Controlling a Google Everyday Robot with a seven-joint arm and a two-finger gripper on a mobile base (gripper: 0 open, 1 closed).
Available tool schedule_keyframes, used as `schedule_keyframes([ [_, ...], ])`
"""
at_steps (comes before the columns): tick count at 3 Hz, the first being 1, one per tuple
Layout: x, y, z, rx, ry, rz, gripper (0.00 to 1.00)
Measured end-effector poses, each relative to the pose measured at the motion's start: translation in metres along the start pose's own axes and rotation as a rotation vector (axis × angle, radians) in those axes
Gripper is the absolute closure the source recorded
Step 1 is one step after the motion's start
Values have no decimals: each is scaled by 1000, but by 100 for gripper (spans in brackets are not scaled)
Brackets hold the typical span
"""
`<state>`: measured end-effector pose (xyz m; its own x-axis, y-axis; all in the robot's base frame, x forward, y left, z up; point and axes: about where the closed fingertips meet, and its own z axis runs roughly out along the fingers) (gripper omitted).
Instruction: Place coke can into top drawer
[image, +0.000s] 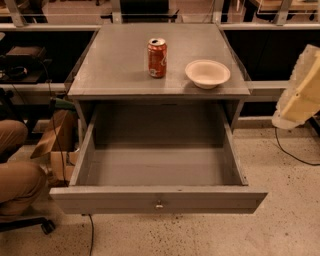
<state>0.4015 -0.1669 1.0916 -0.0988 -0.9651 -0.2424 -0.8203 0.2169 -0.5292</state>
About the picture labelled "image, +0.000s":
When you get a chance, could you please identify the grey cabinet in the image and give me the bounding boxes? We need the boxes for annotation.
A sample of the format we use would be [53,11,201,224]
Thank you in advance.
[68,23,249,137]

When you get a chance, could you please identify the orange soda can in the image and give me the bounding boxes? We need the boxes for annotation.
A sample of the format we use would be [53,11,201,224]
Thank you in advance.
[148,38,167,78]

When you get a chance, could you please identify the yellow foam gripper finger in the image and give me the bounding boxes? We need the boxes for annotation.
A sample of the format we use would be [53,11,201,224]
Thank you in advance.
[272,44,320,130]

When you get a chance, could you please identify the black cable under drawer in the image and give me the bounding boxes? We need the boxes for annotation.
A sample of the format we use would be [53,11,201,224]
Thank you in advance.
[87,213,95,256]

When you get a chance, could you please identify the black office chair base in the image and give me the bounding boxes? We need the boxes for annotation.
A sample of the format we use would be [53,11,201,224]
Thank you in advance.
[0,217,56,235]

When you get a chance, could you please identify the brown cardboard box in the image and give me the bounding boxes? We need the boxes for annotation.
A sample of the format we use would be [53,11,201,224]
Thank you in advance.
[31,109,77,184]

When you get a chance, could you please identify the black headphones on shelf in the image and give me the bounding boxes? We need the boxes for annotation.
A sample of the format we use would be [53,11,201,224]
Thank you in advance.
[3,66,28,80]

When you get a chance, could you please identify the dark box on shelf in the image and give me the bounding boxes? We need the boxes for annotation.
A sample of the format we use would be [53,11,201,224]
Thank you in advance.
[6,46,46,59]

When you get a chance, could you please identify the open grey top drawer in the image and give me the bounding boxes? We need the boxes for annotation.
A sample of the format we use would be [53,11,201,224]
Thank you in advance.
[50,102,267,214]

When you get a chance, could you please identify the black floor cable right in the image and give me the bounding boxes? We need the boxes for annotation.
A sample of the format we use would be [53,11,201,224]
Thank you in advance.
[274,127,320,167]

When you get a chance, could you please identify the metal drawer knob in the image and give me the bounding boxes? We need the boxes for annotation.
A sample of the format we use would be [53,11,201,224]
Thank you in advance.
[155,200,164,210]

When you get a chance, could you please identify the white paper bowl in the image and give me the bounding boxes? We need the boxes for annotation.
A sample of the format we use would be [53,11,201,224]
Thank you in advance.
[185,60,231,89]

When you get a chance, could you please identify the person's leg in tan trousers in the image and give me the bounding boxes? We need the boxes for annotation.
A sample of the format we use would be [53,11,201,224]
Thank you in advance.
[0,120,46,222]

